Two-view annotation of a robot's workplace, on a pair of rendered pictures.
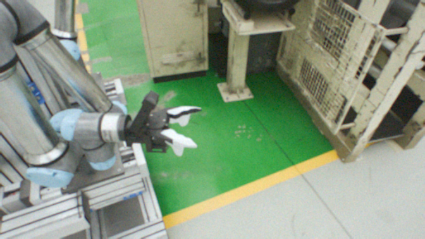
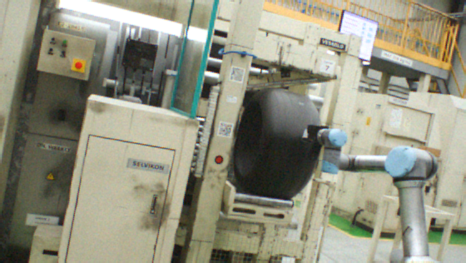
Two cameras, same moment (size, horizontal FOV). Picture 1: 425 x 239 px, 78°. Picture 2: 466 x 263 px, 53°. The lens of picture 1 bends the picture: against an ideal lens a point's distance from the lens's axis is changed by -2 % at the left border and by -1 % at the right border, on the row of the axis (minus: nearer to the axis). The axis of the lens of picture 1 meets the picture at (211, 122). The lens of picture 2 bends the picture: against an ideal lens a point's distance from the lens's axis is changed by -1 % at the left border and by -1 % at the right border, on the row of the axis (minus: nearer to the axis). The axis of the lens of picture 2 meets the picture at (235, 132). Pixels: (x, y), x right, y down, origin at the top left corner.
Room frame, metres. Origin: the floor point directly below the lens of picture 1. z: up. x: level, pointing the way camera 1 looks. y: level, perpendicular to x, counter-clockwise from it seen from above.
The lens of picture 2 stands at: (1.98, 2.27, 1.34)
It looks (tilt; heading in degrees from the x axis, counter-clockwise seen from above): 3 degrees down; 267
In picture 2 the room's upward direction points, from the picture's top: 12 degrees clockwise
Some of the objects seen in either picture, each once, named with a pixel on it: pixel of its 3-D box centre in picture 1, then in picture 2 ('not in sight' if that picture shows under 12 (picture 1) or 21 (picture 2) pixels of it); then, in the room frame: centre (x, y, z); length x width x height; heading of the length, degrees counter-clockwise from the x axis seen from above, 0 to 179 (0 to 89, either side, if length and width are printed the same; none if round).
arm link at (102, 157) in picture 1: (100, 146); not in sight; (0.50, 0.32, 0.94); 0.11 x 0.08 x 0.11; 178
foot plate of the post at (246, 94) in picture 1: (234, 89); not in sight; (1.94, -0.22, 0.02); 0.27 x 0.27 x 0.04; 14
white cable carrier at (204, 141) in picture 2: not in sight; (206, 131); (2.02, -0.17, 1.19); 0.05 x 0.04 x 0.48; 104
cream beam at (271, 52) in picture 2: not in sight; (285, 57); (1.65, -0.62, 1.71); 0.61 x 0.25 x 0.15; 14
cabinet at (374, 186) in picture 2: not in sight; (399, 192); (-0.85, -4.44, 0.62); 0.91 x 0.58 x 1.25; 23
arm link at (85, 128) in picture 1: (86, 128); not in sight; (0.48, 0.33, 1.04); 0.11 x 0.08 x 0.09; 88
